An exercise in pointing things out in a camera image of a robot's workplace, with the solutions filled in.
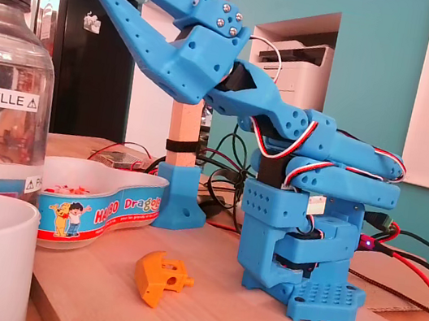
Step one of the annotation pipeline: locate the white sticker on cabinet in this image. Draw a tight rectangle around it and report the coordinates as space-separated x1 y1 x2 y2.
81 11 104 35

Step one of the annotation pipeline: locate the black cabinet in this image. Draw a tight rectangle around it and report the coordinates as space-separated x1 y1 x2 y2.
13 0 148 146

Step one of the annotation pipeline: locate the clear Haribo candy tub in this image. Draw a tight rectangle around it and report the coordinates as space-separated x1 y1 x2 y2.
30 152 172 267

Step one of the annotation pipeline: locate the clear jar with black lid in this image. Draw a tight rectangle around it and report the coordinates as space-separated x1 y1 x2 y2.
0 0 74 207

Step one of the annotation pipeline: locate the black strap on post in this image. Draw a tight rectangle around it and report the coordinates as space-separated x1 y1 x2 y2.
164 138 201 157

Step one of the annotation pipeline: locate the black cable tangle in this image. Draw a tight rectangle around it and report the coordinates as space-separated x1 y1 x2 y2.
187 117 265 235

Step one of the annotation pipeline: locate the orange 3D-printed part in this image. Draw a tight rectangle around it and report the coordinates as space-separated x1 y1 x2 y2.
128 246 199 315

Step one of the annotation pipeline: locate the black-red braided cable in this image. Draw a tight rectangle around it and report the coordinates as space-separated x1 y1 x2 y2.
341 267 429 321

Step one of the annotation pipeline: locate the blue printed post base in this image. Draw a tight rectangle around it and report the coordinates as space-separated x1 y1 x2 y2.
147 158 215 237

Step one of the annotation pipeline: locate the metal mesh power supply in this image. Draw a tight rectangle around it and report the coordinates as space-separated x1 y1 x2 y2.
89 146 154 176

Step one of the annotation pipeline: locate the green terminal plug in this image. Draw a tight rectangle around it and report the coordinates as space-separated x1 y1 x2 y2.
363 210 401 234

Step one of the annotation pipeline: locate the white office printer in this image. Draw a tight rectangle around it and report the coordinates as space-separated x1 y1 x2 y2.
242 33 336 120

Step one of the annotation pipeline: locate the wooden camera post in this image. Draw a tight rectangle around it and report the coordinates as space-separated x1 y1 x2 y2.
156 0 225 171

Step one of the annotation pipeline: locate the red power wire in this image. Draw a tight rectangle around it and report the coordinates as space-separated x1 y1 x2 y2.
351 230 429 315

